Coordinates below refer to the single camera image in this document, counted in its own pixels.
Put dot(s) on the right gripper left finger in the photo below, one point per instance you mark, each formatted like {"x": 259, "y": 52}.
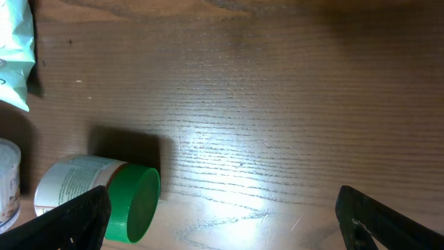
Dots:
{"x": 77, "y": 224}

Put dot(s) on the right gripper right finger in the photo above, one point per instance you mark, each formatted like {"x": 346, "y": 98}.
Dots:
{"x": 363, "y": 221}

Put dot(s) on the mint green wipes pack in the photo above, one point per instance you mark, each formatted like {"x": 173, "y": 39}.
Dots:
{"x": 17, "y": 51}

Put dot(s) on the green lid white jar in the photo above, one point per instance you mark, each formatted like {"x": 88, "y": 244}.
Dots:
{"x": 134, "y": 191}

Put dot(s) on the white tub blue label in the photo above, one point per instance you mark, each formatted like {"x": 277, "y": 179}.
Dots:
{"x": 10, "y": 184}

